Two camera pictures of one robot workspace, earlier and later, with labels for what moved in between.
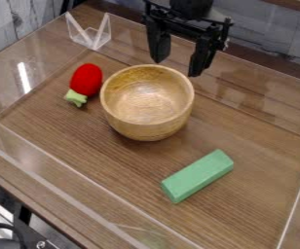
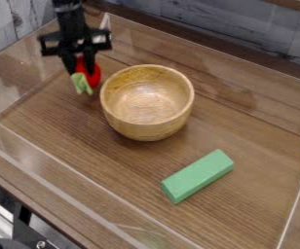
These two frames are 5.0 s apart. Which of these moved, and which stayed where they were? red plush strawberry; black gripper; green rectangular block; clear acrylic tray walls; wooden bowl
Moved: black gripper; red plush strawberry
Stayed: wooden bowl; green rectangular block; clear acrylic tray walls
